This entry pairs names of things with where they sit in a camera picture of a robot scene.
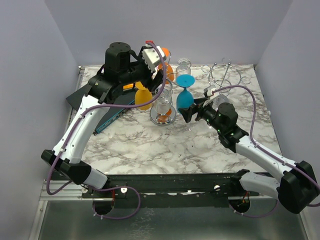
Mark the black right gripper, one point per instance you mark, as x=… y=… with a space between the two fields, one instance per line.
x=187 y=113

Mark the aluminium rail frame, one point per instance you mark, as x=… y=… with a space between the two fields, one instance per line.
x=134 y=145

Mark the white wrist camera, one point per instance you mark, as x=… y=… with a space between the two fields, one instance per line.
x=150 y=56
x=211 y=98

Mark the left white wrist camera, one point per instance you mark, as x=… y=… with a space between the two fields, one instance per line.
x=150 y=56

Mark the clear patterned wine glass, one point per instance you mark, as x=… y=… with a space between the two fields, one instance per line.
x=183 y=66

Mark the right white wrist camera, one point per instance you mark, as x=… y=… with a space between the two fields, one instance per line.
x=211 y=98

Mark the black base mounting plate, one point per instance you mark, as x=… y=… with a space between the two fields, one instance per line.
x=169 y=190

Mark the dark blue network switch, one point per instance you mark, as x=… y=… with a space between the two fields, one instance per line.
x=128 y=98

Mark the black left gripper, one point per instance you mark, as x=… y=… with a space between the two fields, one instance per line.
x=152 y=83

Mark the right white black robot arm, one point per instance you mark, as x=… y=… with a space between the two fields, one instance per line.
x=293 y=184

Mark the chrome wine glass rack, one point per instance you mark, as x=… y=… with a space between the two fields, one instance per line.
x=170 y=116
x=223 y=75

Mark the orange plastic goblet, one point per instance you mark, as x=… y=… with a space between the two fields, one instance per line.
x=169 y=71

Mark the yellow plastic goblet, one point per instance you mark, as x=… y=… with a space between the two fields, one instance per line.
x=142 y=94

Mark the blue plastic goblet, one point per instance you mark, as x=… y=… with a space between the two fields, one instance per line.
x=184 y=99

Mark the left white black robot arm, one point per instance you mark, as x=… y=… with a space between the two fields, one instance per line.
x=122 y=67

